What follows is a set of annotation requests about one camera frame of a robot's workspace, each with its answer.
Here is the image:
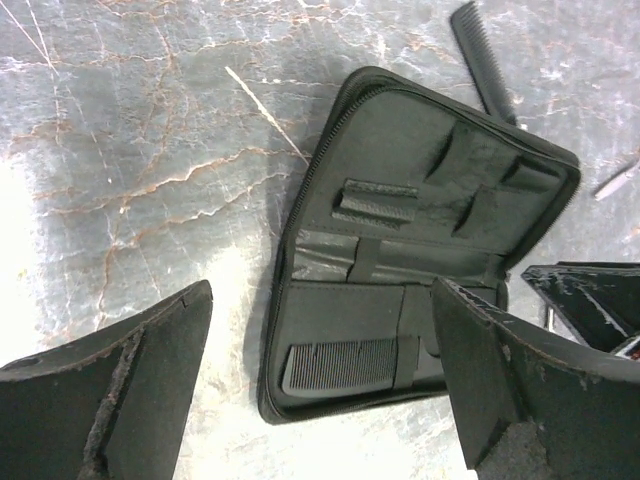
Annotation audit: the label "black tool case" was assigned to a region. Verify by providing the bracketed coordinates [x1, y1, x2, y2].
[257, 66, 581, 425]

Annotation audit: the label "black comb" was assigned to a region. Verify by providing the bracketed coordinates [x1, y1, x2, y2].
[281, 336, 420, 399]
[450, 1, 518, 126]

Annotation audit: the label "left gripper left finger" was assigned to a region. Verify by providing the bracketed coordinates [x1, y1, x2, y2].
[1, 280, 212, 479]

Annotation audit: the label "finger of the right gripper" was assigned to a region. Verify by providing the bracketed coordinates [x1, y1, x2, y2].
[522, 262, 639, 360]

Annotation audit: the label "silver scissors near front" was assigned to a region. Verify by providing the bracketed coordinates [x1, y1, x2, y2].
[594, 162, 639, 201]

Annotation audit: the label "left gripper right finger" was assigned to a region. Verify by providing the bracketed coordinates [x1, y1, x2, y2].
[432, 279, 639, 479]

